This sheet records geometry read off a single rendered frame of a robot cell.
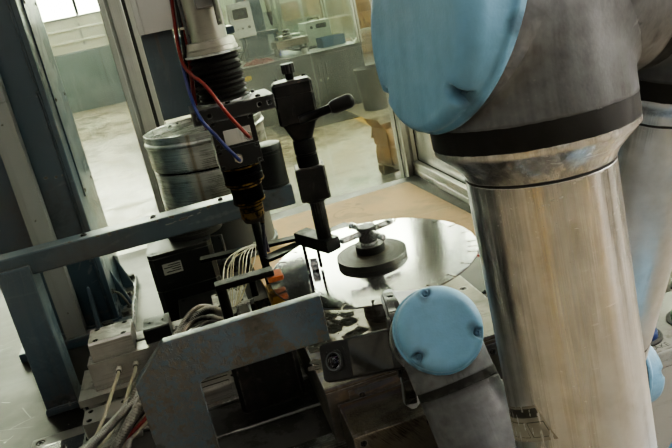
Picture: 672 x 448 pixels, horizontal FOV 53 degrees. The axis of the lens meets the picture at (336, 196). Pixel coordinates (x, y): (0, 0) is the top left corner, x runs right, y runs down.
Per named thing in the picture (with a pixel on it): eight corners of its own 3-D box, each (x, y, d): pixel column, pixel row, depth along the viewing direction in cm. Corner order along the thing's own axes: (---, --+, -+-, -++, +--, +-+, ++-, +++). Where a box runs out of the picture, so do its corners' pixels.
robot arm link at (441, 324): (419, 397, 55) (379, 300, 57) (410, 394, 65) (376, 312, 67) (507, 361, 55) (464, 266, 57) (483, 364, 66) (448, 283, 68)
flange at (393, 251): (363, 240, 113) (360, 227, 112) (419, 245, 106) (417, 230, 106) (323, 269, 105) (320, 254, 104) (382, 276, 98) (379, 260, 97)
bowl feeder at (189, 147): (281, 221, 198) (252, 101, 187) (302, 254, 169) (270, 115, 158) (177, 249, 192) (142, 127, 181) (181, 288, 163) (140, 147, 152)
